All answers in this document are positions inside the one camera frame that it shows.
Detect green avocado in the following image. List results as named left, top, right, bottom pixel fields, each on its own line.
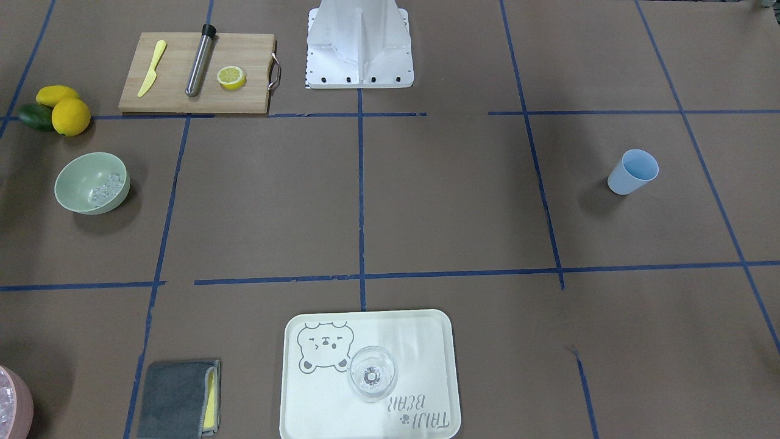
left=17, top=103, right=55, bottom=132

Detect ice cubes in cup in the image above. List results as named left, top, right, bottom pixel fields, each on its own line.
left=88, top=173, right=124, bottom=208

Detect pink bowl of ice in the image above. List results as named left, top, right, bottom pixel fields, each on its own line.
left=1, top=366, right=34, bottom=438

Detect clear wine glass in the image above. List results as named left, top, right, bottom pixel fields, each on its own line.
left=349, top=345, right=399, bottom=403

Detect steel muddler black tip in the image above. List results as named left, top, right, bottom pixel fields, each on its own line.
left=185, top=23, right=217, bottom=98

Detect lemon half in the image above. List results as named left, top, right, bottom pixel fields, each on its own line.
left=216, top=66, right=246, bottom=91

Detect wooden cutting board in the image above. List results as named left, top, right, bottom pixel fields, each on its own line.
left=119, top=32, right=276, bottom=114

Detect green bowl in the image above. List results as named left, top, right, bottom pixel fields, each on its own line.
left=54, top=152, right=131, bottom=216

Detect light blue cup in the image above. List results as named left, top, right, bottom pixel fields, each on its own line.
left=607, top=148, right=659, bottom=196

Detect yellow lemon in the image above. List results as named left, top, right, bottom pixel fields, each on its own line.
left=51, top=98, right=91, bottom=137

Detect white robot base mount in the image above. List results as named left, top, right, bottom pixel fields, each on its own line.
left=305, top=1, right=415, bottom=89

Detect yellow plastic knife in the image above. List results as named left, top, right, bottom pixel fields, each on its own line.
left=136, top=40, right=168, bottom=98

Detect cream bear tray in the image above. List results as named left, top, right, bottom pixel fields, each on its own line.
left=279, top=309, right=461, bottom=438

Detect grey yellow folded cloth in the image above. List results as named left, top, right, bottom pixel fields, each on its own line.
left=136, top=359, right=222, bottom=438

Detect yellow mango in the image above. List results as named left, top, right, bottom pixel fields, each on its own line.
left=35, top=84, right=80, bottom=109

